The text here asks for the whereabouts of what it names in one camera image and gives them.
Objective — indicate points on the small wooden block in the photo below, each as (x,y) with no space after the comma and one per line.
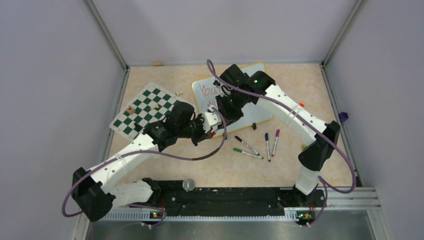
(157,64)

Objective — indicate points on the black whiteboard marker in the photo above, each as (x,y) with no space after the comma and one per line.
(246,145)

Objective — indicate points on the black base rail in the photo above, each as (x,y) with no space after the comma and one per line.
(228,201)

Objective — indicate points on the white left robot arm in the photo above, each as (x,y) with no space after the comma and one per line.
(95,190)

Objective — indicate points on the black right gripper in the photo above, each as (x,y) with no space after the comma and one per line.
(230,117)

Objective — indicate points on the purple block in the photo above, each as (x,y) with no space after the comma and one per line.
(343,116)

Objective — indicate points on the purple whiteboard marker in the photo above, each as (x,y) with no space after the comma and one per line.
(277,133)

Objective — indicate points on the green whiteboard marker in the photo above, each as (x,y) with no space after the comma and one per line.
(247,153)

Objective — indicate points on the green white chessboard mat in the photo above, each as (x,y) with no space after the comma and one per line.
(130,126)

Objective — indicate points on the grey round knob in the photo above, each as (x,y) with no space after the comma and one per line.
(188,185)

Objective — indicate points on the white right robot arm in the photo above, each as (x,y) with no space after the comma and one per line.
(238,89)

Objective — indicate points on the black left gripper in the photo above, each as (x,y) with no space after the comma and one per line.
(203,135)

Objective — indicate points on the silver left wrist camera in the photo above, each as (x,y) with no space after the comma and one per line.
(212,121)

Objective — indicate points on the yellow framed whiteboard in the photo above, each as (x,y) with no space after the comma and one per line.
(205,92)

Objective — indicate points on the blue whiteboard marker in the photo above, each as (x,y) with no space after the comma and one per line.
(267,142)

